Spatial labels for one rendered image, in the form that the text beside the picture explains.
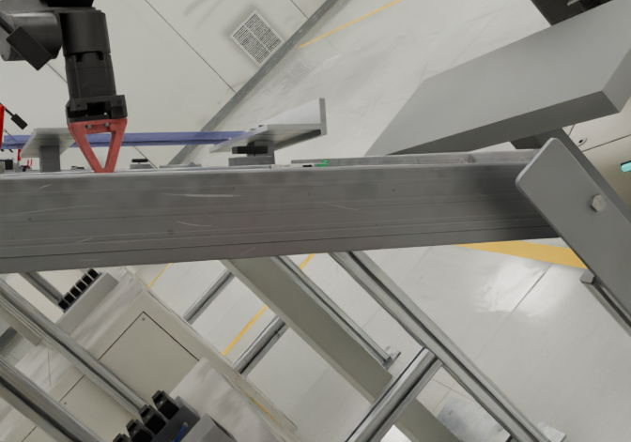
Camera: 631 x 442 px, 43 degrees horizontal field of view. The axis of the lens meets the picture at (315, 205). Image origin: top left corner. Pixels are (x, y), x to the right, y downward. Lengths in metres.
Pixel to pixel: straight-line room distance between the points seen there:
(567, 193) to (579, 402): 1.05
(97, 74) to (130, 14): 7.83
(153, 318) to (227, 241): 1.49
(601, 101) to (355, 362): 0.76
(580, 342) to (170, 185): 1.31
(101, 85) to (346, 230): 0.50
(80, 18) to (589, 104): 0.63
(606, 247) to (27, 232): 0.41
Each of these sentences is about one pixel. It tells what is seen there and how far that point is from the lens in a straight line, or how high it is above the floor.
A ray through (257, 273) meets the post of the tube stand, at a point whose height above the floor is 0.59.
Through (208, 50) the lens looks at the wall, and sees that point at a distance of 8.91.
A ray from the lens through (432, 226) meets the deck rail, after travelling 0.61.
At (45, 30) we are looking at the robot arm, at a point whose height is 1.10.
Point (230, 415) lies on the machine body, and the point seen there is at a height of 0.62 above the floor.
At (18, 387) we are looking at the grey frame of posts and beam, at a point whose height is 0.80.
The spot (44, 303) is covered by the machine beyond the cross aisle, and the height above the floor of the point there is 0.36.
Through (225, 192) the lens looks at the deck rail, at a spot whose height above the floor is 0.90.
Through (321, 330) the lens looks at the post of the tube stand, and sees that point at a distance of 1.54.
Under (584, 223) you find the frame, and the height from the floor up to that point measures 0.69.
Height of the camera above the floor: 1.00
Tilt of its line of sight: 15 degrees down
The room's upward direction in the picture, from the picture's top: 45 degrees counter-clockwise
